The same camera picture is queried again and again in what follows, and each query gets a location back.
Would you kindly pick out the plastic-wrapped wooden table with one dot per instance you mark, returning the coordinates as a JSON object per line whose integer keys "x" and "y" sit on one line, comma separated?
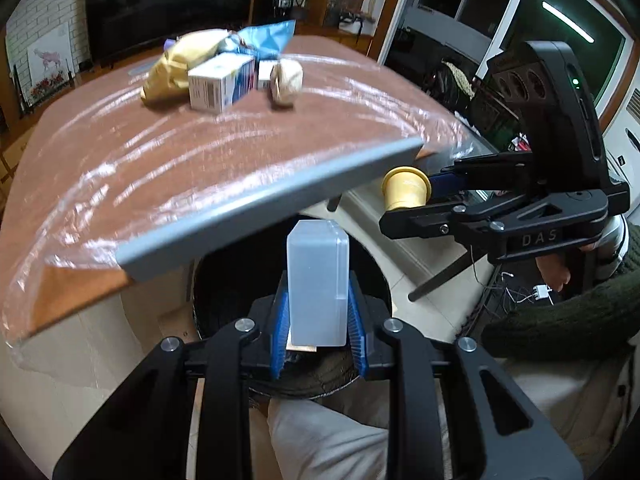
{"x": 150, "y": 170}

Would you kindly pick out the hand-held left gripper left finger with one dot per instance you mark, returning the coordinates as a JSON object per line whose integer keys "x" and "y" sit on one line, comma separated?
{"x": 280, "y": 330}

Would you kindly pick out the blue snack bag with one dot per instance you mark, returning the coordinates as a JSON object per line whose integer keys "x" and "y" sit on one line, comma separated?
{"x": 265, "y": 37}

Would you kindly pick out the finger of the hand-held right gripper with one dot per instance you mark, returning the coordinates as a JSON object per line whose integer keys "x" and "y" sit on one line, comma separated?
{"x": 480, "y": 170}
{"x": 430, "y": 217}

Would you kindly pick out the elephant wall poster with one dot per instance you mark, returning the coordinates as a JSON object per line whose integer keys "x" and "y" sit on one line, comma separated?
{"x": 47, "y": 60}

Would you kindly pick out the translucent white plastic box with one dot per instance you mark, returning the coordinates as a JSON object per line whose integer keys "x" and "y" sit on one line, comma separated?
{"x": 317, "y": 280}

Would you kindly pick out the white and purple medicine box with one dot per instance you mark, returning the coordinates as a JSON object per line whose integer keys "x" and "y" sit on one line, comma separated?
{"x": 265, "y": 76}

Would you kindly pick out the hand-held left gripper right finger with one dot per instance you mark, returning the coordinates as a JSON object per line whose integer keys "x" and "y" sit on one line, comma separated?
{"x": 357, "y": 330}

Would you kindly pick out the white charger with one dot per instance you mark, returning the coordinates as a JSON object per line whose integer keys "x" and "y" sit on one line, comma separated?
{"x": 542, "y": 294}

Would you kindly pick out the yellow snack bag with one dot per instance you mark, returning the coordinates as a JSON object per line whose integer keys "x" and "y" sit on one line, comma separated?
{"x": 175, "y": 65}

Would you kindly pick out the person's right forearm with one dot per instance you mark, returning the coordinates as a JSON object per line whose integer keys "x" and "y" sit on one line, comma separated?
{"x": 575, "y": 320}

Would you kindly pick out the person's right hand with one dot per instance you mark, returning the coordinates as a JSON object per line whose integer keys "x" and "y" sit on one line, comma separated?
{"x": 555, "y": 272}

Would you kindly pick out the yellow paper cup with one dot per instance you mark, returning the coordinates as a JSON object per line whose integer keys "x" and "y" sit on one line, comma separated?
{"x": 402, "y": 190}

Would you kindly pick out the black television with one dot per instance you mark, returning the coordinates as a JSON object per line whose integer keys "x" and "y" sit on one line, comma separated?
{"x": 150, "y": 5}

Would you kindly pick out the black trash bin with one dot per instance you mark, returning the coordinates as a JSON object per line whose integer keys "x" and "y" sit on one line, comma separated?
{"x": 225, "y": 290}

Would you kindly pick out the white and blue medicine box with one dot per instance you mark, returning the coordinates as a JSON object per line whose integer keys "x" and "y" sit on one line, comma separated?
{"x": 215, "y": 85}

